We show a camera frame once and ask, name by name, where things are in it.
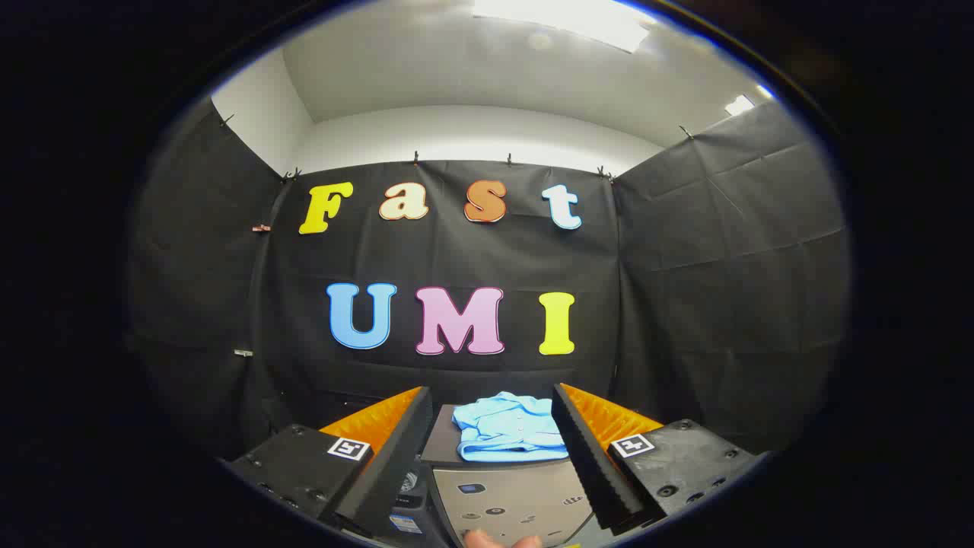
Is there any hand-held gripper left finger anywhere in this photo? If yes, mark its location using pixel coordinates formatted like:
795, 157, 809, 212
228, 386, 433, 540

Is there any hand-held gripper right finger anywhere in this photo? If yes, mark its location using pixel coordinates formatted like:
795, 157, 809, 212
552, 383, 762, 530

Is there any light blue shirt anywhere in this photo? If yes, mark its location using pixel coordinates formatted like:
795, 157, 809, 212
453, 392, 570, 463

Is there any grey box appliance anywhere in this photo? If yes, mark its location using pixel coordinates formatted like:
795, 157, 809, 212
420, 403, 598, 548

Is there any black backdrop cloth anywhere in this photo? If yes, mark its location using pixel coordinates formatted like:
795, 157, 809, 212
129, 99, 849, 457

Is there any large ceiling light panel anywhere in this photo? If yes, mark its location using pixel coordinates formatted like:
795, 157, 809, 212
472, 0, 659, 54

